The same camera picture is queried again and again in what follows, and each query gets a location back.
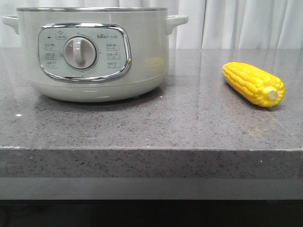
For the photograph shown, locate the yellow corn cob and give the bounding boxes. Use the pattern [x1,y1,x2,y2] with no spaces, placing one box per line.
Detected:
[223,61,285,107]

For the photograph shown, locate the pale green electric cooking pot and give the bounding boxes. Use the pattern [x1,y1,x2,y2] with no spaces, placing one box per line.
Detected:
[2,7,188,103]

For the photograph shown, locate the white curtain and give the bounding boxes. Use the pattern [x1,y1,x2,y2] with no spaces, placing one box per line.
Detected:
[0,0,303,49]

